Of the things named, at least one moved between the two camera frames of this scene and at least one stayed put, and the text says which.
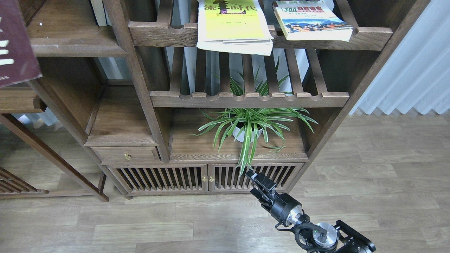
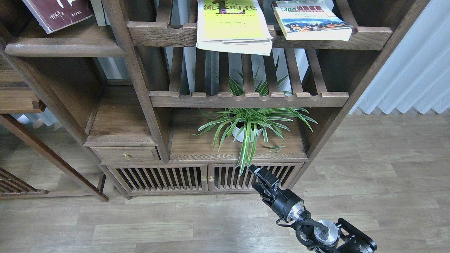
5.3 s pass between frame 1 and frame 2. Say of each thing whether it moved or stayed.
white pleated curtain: stayed
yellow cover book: stayed
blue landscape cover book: stayed
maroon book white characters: moved
